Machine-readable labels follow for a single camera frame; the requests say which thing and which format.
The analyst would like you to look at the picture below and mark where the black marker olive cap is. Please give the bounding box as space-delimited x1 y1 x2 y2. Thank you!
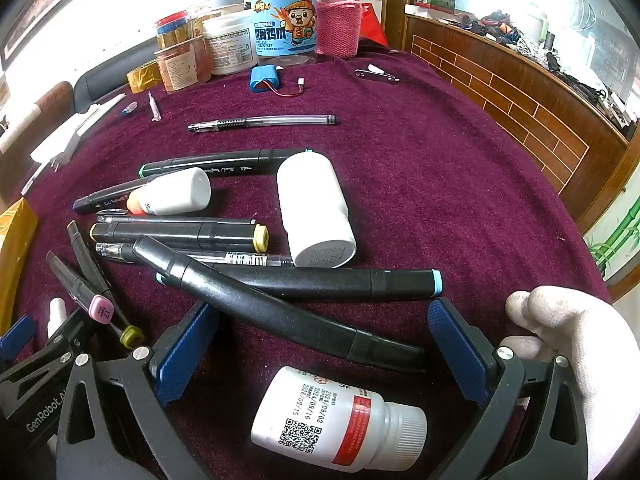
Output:
66 220 144 350

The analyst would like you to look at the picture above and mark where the slim white bottle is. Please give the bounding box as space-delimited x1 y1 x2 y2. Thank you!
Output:
47 297 67 339

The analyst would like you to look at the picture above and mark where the black marker pink cap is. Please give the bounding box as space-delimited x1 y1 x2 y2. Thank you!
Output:
46 250 115 325

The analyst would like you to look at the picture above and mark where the plain black marker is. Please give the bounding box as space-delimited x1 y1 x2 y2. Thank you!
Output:
132 236 424 370

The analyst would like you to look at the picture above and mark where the black marker light-blue cap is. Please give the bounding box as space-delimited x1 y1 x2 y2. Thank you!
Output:
155 264 444 301

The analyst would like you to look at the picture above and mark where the clear gel pen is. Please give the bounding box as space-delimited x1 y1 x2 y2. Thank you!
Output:
94 243 294 268

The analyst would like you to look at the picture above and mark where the black marker yellow cap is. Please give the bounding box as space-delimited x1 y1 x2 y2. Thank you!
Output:
89 222 269 254

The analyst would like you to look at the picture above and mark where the white bottle red label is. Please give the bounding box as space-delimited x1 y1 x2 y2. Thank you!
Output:
250 366 427 472

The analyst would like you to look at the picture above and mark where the black gel pen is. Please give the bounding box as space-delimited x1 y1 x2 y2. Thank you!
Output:
96 209 257 226

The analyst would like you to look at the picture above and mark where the small white bottle orange cap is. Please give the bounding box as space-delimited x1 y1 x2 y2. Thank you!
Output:
126 168 212 216

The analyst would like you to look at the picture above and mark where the black marker blue cap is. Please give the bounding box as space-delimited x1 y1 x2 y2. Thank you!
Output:
73 177 153 214

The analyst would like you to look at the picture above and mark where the large white pill bottle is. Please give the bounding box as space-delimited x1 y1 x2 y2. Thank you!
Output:
277 151 357 269

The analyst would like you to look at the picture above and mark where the black marker green cap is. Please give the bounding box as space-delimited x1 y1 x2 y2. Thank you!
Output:
138 148 310 178

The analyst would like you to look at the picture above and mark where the white gloved right hand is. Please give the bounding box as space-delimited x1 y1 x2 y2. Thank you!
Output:
502 285 639 479

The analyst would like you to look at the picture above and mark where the yellow taped foam tray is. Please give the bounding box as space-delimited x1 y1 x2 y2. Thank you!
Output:
0 197 38 336

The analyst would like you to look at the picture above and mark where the silver pen by notebook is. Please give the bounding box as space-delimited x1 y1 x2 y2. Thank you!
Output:
21 162 51 197

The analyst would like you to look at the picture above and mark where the small white tube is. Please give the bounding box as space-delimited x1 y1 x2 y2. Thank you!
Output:
148 92 162 122

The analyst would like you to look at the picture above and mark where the brown armchair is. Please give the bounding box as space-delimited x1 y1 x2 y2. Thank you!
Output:
1 81 74 211

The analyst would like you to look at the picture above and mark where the white paper notebook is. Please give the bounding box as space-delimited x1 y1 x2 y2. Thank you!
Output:
30 93 126 165

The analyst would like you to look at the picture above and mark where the wooden brick pattern cabinet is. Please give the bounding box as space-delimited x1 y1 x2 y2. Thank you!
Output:
402 15 629 232

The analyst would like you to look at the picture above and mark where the clear pen far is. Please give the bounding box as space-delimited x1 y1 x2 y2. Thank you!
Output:
186 115 337 134

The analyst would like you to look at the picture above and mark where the black leather sofa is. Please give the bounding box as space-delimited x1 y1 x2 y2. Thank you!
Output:
73 38 157 113

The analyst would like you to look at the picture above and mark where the blue battery pack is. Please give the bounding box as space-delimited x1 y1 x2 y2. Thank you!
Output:
248 65 305 99

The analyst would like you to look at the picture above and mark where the orange contents plastic jar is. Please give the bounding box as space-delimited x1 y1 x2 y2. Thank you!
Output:
154 36 212 93

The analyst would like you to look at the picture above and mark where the white label jar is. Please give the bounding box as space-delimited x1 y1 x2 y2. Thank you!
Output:
203 10 258 76

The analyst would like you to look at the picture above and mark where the nail clipper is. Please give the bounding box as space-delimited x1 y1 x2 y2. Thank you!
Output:
355 64 400 84

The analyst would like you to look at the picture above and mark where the red lid gold jar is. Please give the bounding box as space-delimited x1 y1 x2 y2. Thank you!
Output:
155 10 191 50

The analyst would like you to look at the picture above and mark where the blue cartoon label jar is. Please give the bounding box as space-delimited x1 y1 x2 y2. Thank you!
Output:
250 0 318 66

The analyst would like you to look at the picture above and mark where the pink knitted sleeve flask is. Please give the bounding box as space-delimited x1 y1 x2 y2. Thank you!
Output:
318 0 361 58

